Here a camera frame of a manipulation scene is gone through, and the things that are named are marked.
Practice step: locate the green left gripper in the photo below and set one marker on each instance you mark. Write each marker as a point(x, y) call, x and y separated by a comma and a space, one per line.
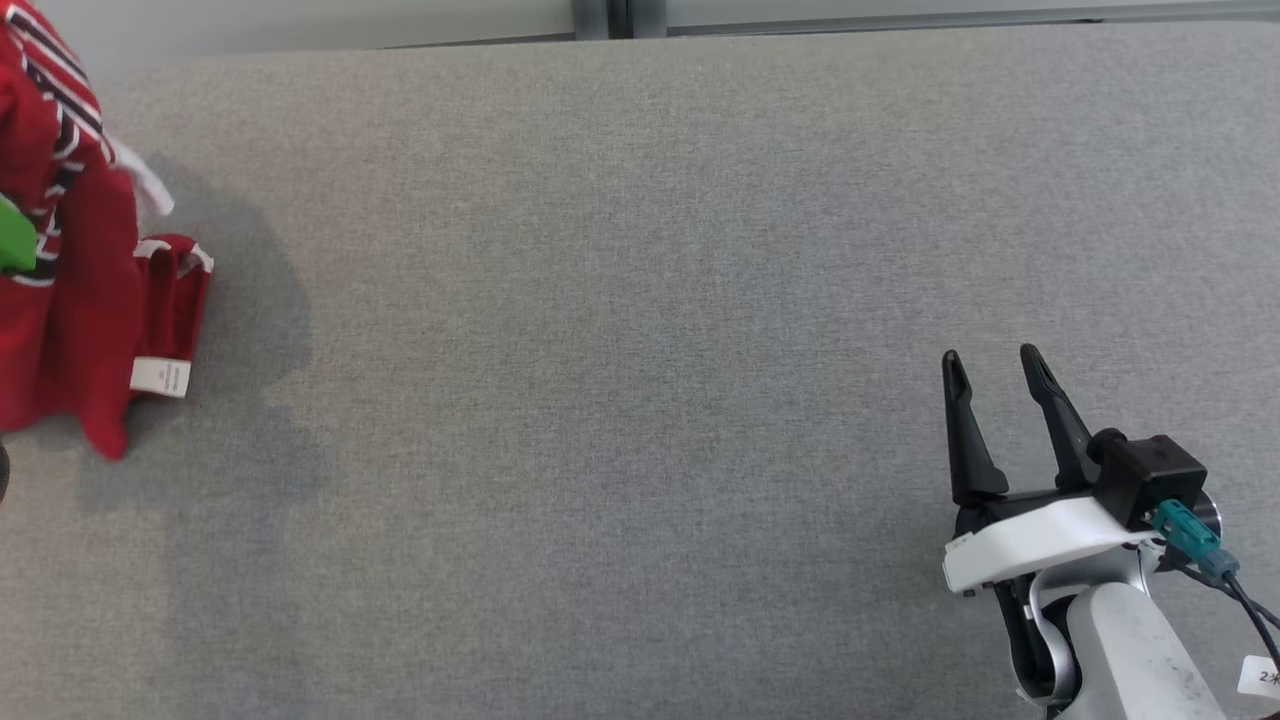
point(12, 240)

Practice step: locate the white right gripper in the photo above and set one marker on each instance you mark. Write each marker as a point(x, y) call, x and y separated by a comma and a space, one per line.
point(1040, 540)

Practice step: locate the grey fabric sofa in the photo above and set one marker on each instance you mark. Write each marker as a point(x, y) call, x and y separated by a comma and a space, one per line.
point(600, 400)

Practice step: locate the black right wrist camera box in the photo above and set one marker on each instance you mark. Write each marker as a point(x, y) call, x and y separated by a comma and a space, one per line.
point(1150, 475)

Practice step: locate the teal right camera connector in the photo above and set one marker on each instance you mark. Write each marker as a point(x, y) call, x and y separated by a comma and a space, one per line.
point(1190, 535)

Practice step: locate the grey wall rail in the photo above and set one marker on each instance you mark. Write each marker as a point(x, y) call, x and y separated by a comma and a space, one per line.
point(480, 40)

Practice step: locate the grey metal frame post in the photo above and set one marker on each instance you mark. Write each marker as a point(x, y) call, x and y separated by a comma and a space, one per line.
point(620, 18)

